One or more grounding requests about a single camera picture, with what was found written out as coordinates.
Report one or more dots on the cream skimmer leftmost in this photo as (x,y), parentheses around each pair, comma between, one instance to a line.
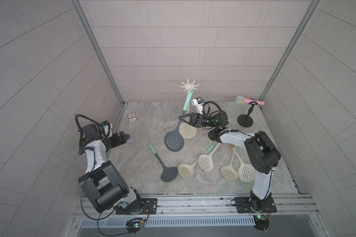
(187,171)

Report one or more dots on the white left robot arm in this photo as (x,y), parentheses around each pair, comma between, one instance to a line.
(102,183)

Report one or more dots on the cream skimmer rightmost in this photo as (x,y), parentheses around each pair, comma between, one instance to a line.
(246,171)

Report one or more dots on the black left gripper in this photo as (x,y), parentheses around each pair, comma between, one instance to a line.
(115,141)

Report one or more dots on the grey skimmer green handle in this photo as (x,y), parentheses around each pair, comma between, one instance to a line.
(169,173)
(173,140)

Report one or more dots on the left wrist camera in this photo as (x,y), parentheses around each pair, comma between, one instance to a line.
(107,128)

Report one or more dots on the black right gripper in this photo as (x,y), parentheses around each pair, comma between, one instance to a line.
(199,121)

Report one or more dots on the aluminium mounting rail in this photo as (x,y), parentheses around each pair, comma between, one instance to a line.
(195,211)

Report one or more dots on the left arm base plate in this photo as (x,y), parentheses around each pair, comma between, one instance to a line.
(137,207)

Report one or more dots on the small red white card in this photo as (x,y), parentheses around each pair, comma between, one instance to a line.
(132,118)

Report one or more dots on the pink toy microphone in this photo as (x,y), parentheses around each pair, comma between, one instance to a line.
(243,100)

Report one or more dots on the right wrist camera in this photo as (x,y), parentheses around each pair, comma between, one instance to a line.
(198,104)

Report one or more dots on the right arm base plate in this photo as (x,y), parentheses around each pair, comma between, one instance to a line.
(254,205)

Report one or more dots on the green circuit board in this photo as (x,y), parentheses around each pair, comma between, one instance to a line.
(262,223)
(134,225)

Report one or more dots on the right green circuit board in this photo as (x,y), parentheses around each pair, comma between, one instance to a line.
(262,223)

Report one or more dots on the cream skimmer green handle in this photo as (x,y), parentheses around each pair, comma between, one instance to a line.
(205,160)

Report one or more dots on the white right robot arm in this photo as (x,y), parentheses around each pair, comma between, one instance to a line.
(262,153)

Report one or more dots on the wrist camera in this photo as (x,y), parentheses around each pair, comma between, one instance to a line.
(107,128)
(198,104)

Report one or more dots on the left green circuit board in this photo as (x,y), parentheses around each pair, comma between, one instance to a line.
(134,225)

